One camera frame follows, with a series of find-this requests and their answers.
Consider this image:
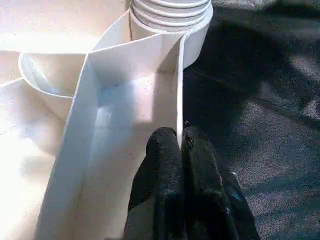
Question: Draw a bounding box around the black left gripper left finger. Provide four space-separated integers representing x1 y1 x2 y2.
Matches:
126 126 185 240

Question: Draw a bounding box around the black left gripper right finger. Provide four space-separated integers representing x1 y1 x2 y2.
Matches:
180 121 263 240

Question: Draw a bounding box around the white plastic table leg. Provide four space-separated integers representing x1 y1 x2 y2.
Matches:
129 0 214 33

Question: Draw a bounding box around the black plastic mat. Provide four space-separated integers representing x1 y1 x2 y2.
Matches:
181 0 320 240

